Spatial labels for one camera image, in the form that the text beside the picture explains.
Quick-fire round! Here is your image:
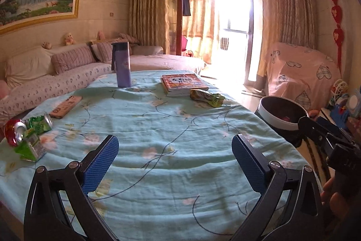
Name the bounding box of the white cushion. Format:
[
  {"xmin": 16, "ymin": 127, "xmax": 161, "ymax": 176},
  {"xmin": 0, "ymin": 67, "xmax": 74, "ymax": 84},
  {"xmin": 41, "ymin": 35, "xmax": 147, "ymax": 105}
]
[{"xmin": 4, "ymin": 46, "xmax": 55, "ymax": 89}]

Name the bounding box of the sofa with printed cover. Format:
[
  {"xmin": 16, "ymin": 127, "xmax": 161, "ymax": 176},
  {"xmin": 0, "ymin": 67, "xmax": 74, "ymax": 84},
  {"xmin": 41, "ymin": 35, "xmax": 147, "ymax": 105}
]
[{"xmin": 0, "ymin": 38, "xmax": 208, "ymax": 123}]

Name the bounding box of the purple tumbler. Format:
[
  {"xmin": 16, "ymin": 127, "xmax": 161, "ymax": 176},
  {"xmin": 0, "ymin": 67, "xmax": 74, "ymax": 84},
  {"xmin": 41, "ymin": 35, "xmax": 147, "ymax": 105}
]
[{"xmin": 111, "ymin": 42, "xmax": 132, "ymax": 88}]

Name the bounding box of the crushed red can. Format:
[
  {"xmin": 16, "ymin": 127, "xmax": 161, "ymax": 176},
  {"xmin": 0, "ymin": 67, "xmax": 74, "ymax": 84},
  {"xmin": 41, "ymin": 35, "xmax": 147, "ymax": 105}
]
[{"xmin": 4, "ymin": 119, "xmax": 28, "ymax": 147}]

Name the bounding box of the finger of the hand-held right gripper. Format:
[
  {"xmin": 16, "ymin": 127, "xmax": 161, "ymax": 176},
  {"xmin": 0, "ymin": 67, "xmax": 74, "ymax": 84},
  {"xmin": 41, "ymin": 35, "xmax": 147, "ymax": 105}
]
[
  {"xmin": 297, "ymin": 115, "xmax": 339, "ymax": 152},
  {"xmin": 316, "ymin": 117, "xmax": 356, "ymax": 145}
]

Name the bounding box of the red cover book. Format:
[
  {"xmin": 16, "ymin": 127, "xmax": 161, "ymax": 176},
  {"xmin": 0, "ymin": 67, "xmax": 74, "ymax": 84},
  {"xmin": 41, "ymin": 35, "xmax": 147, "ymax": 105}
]
[{"xmin": 161, "ymin": 74, "xmax": 209, "ymax": 92}]

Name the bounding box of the wooden remote box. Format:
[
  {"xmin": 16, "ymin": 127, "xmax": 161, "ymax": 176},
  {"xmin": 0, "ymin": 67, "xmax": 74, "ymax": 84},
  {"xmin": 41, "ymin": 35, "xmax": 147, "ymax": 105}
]
[{"xmin": 49, "ymin": 96, "xmax": 83, "ymax": 119}]

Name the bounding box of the colourful toy pile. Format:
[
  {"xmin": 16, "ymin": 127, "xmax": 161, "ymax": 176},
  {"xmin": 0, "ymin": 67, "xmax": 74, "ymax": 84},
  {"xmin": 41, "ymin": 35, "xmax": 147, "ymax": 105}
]
[{"xmin": 327, "ymin": 79, "xmax": 361, "ymax": 130}]

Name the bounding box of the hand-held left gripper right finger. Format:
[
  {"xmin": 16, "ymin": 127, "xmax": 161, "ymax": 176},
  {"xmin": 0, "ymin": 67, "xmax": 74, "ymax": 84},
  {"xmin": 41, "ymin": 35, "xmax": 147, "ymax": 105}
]
[{"xmin": 230, "ymin": 134, "xmax": 323, "ymax": 241}]

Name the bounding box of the red heart wall hanging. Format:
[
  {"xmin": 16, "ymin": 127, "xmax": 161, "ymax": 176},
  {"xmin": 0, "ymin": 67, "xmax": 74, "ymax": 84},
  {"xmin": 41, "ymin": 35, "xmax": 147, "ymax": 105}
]
[{"xmin": 323, "ymin": 0, "xmax": 345, "ymax": 75}]

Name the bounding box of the sheer yellow curtain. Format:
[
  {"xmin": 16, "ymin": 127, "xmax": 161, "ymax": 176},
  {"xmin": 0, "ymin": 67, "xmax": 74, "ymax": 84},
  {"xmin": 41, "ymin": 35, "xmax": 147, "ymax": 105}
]
[{"xmin": 183, "ymin": 0, "xmax": 223, "ymax": 63}]

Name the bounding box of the teal floral blanket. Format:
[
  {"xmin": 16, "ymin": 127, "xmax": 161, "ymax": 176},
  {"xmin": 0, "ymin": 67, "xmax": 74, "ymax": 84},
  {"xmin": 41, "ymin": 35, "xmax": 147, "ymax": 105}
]
[{"xmin": 0, "ymin": 70, "xmax": 319, "ymax": 241}]

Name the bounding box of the person's right hand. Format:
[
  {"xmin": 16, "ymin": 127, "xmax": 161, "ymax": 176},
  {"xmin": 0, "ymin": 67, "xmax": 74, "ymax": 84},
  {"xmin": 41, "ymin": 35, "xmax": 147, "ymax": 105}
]
[{"xmin": 320, "ymin": 177, "xmax": 356, "ymax": 219}]

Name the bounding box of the large striped pillow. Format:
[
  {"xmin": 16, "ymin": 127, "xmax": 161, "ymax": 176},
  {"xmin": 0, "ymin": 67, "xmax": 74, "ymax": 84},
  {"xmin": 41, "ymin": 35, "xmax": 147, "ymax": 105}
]
[{"xmin": 51, "ymin": 46, "xmax": 97, "ymax": 75}]

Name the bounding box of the small striped pillow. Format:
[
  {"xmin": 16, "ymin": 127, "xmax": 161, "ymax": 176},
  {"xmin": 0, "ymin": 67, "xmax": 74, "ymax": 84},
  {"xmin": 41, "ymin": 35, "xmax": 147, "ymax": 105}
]
[{"xmin": 118, "ymin": 33, "xmax": 140, "ymax": 46}]

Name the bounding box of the crushed green drink carton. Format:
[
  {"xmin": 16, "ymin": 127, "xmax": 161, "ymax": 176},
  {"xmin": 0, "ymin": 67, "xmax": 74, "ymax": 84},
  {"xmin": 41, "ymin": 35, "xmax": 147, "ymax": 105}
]
[{"xmin": 15, "ymin": 130, "xmax": 47, "ymax": 161}]

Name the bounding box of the black white trash bin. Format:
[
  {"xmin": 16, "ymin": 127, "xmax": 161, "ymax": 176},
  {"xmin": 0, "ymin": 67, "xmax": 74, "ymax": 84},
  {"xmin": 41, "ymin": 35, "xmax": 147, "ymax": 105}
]
[{"xmin": 255, "ymin": 96, "xmax": 311, "ymax": 148}]

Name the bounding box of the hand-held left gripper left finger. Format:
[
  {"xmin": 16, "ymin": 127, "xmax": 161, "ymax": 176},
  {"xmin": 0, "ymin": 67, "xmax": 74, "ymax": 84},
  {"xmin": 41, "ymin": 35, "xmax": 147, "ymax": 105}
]
[{"xmin": 24, "ymin": 135, "xmax": 120, "ymax": 241}]

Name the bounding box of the crushed green can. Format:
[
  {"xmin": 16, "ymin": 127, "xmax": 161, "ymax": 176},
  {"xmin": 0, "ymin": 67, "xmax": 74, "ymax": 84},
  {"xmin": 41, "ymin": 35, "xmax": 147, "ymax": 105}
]
[{"xmin": 27, "ymin": 113, "xmax": 53, "ymax": 136}]

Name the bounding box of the beige patterned curtain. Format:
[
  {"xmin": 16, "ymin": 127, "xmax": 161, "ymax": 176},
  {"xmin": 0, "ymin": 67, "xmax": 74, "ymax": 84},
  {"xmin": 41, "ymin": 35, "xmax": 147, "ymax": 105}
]
[
  {"xmin": 129, "ymin": 0, "xmax": 170, "ymax": 54},
  {"xmin": 255, "ymin": 0, "xmax": 323, "ymax": 83}
]

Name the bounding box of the green yellow snack packet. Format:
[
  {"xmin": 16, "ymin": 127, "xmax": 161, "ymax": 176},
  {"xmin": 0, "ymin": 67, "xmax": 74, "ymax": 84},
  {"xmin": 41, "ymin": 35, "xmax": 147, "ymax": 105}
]
[{"xmin": 190, "ymin": 89, "xmax": 226, "ymax": 108}]

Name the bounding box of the pink heart-print covered armchair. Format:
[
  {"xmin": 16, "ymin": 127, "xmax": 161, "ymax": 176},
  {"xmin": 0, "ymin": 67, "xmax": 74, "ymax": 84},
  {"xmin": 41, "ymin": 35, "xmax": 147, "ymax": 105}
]
[{"xmin": 265, "ymin": 42, "xmax": 342, "ymax": 114}]

